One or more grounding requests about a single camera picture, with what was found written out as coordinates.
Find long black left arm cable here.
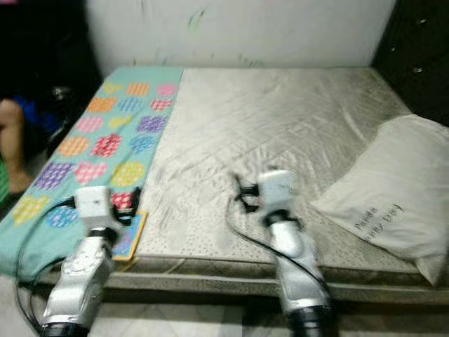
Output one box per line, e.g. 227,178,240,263
13,199,79,335

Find barefoot person green shirt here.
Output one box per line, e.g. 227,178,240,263
0,97,44,213

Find black tufted headboard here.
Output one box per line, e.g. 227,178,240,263
371,0,449,121

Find blue bag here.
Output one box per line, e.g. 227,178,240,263
31,98,62,136

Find white printed pillow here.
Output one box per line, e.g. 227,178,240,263
309,114,449,286

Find patterned bed base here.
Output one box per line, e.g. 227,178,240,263
35,272,449,308

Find white patterned mattress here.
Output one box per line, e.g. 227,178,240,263
35,67,449,290

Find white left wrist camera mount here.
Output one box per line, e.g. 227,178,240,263
74,185,114,230

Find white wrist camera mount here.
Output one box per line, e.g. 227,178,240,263
74,185,114,230
257,169,297,216

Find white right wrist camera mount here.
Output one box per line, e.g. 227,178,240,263
257,169,297,216

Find blue yellow children's book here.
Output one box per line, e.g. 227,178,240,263
112,209,149,263

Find turquoise blanket colourful shapes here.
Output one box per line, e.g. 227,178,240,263
0,66,184,282

